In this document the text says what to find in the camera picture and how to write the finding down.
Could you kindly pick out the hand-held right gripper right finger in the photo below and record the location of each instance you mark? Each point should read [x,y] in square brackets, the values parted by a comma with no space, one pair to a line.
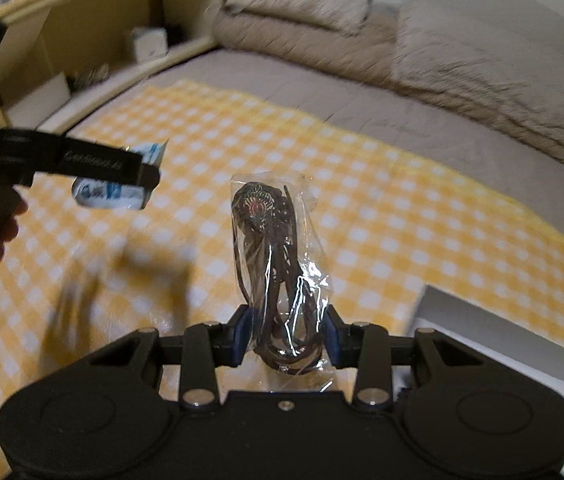
[334,337]

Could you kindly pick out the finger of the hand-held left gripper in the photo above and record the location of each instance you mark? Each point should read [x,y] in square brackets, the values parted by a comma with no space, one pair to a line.
[143,172]

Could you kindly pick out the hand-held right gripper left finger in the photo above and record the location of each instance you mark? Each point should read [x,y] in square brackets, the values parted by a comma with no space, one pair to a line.
[241,337]

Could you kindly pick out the light blue white packet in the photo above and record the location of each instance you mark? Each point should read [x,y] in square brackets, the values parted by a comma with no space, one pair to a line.
[112,195]

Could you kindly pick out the white flat board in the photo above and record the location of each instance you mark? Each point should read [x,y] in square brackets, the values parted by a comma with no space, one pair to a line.
[37,100]

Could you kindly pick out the patterned cloth bundle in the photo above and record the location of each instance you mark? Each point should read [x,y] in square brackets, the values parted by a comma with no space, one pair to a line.
[91,77]

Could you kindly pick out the white tissue box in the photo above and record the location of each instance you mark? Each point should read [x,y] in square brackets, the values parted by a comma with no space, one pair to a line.
[149,44]

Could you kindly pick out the yellow checked mat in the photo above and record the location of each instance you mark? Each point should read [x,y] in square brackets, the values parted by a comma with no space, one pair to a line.
[387,220]

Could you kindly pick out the wooden bedside shelf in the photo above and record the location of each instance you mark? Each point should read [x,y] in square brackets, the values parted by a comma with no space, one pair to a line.
[87,15]

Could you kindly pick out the grey sheeted bed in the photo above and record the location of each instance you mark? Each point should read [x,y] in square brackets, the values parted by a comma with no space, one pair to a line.
[287,80]

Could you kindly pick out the large beige quilted pillow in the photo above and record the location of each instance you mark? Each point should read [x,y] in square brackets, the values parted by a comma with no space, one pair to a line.
[487,55]

